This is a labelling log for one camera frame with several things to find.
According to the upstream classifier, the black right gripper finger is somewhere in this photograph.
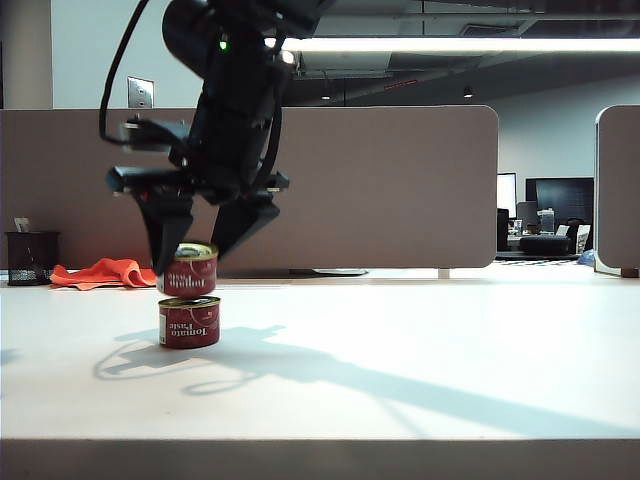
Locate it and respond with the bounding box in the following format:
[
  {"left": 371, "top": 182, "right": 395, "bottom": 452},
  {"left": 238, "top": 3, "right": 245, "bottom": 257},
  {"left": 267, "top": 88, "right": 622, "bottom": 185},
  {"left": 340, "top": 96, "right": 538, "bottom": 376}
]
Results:
[
  {"left": 132, "top": 191, "right": 195, "bottom": 290},
  {"left": 211, "top": 191, "right": 282, "bottom": 260}
]

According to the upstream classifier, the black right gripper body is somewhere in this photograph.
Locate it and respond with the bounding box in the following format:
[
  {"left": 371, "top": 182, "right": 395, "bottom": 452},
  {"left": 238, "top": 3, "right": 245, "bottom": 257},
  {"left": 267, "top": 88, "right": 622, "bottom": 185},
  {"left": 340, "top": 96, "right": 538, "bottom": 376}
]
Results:
[{"left": 106, "top": 97, "right": 291, "bottom": 205}]

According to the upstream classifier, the red tomato paste can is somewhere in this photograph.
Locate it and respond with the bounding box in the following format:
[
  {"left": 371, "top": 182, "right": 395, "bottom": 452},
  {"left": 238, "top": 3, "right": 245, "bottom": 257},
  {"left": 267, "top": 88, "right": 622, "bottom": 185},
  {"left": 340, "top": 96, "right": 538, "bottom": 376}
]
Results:
[
  {"left": 157, "top": 295, "right": 222, "bottom": 350},
  {"left": 156, "top": 242, "right": 220, "bottom": 298}
]

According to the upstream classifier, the orange cloth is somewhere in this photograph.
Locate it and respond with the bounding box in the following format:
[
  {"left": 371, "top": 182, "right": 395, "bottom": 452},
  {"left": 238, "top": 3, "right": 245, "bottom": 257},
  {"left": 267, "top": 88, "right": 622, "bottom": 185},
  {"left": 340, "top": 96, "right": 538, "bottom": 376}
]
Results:
[{"left": 49, "top": 257, "right": 159, "bottom": 291}]

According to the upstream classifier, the brown desk partition panel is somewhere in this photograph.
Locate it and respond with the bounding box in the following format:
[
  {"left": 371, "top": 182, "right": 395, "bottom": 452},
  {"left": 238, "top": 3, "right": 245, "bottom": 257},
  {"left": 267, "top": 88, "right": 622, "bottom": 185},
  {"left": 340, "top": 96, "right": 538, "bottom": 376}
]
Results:
[{"left": 0, "top": 104, "right": 500, "bottom": 281}]

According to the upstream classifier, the black mesh pen holder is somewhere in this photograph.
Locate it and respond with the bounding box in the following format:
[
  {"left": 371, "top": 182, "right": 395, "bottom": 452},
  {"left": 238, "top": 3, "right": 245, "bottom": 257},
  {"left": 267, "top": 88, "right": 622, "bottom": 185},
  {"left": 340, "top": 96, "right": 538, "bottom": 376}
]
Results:
[{"left": 4, "top": 230, "right": 61, "bottom": 288}]

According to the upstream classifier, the long ceiling light strip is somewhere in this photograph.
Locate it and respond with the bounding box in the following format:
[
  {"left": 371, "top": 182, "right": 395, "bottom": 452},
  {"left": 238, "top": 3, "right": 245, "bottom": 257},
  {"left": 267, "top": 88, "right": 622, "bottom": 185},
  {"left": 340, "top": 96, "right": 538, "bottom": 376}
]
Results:
[{"left": 263, "top": 36, "right": 640, "bottom": 54}]

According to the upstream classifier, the black round ottoman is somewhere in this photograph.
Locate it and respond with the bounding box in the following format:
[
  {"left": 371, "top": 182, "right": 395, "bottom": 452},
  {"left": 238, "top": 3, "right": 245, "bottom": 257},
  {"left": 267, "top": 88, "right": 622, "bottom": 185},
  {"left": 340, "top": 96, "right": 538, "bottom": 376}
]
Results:
[{"left": 518, "top": 234, "right": 572, "bottom": 257}]

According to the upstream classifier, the large black screen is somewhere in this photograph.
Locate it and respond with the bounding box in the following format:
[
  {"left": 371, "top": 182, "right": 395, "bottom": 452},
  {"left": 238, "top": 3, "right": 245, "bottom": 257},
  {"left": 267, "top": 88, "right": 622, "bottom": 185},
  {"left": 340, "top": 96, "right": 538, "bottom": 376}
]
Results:
[{"left": 524, "top": 176, "right": 596, "bottom": 222}]

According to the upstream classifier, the grey desk partition panel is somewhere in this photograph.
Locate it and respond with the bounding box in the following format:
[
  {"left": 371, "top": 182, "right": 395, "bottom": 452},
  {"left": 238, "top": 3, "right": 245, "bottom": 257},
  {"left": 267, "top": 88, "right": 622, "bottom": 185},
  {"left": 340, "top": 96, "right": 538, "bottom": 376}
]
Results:
[{"left": 593, "top": 103, "right": 640, "bottom": 277}]

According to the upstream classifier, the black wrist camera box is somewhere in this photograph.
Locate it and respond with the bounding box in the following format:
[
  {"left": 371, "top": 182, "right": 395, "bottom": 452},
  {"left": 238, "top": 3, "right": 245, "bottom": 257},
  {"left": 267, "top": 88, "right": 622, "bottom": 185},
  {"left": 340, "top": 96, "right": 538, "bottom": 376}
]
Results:
[{"left": 118, "top": 115, "right": 194, "bottom": 154}]

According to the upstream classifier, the silver wall outlet plate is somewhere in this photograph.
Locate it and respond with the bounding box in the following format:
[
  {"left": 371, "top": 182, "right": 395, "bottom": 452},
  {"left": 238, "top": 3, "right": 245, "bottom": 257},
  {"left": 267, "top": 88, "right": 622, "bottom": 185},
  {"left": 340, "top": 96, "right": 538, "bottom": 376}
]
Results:
[{"left": 126, "top": 75, "right": 155, "bottom": 109}]

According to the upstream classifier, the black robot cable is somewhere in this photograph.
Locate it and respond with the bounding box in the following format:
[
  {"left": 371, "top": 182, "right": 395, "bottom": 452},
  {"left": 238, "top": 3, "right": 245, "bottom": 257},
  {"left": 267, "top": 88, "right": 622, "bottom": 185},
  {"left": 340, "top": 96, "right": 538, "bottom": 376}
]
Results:
[{"left": 98, "top": 0, "right": 152, "bottom": 145}]

